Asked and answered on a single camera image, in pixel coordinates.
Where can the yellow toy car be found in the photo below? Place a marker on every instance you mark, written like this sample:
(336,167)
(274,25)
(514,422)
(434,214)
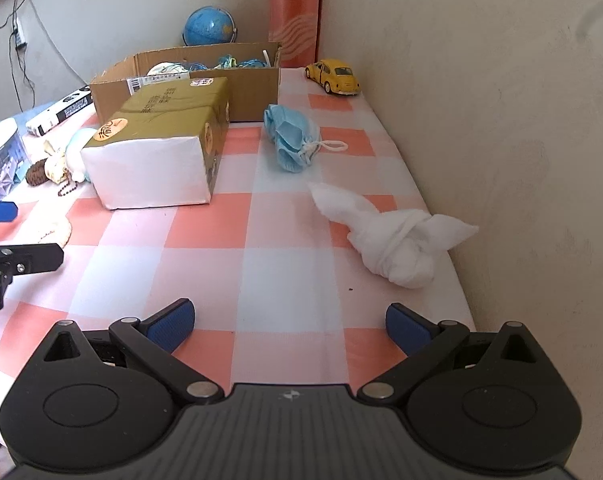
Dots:
(333,76)

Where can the blue desk globe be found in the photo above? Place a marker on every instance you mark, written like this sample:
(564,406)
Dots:
(209,25)

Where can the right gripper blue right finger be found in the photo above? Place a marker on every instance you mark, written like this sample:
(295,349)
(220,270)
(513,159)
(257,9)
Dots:
(408,329)

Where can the blue embroidered sachet with tassel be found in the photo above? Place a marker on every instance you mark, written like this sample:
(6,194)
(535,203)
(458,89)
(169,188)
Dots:
(228,62)

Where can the blue white round toy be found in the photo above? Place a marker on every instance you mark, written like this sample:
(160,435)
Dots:
(74,162)

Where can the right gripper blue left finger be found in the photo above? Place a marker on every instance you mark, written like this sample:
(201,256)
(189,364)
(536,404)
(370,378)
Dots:
(169,327)

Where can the gold tissue pack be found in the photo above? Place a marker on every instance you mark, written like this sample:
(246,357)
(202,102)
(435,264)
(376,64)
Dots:
(162,148)

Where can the white power strip with cables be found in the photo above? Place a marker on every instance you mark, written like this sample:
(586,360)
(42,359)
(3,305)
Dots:
(17,47)

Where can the black white pen box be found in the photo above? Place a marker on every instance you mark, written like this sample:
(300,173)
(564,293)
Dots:
(59,112)

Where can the cream drawstring pouch with tassel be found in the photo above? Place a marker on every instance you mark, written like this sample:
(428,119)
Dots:
(166,68)

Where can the checkered pink tablecloth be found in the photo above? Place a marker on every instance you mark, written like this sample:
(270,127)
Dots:
(280,295)

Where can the orange patterned curtain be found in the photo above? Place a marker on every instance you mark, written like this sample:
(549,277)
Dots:
(294,24)

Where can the clear jar white lid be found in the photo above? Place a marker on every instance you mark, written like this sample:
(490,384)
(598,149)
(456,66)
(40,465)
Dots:
(14,162)

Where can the blue face mask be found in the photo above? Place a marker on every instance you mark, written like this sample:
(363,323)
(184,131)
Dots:
(296,138)

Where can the white knotted cloth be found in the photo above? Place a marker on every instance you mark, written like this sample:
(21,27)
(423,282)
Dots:
(403,245)

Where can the brown hair scrunchie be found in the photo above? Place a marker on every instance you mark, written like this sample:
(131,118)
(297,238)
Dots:
(36,174)

